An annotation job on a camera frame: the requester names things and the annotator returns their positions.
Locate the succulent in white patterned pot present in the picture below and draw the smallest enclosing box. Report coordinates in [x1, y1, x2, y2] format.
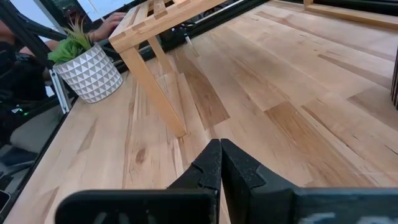
[47, 17, 124, 104]

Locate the grey seat cushion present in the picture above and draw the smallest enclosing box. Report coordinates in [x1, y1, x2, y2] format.
[9, 105, 65, 154]

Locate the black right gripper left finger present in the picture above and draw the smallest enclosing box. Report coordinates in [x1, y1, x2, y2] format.
[55, 139, 222, 224]

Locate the wooden slatted shelf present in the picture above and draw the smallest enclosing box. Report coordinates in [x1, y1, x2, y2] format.
[108, 0, 398, 138]

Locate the silver metal bracket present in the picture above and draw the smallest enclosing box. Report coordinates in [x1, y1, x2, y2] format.
[49, 68, 73, 114]

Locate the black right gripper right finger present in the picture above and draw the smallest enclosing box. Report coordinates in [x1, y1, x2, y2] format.
[221, 139, 398, 224]

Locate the person's hand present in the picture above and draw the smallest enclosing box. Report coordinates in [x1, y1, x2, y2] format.
[88, 12, 127, 43]

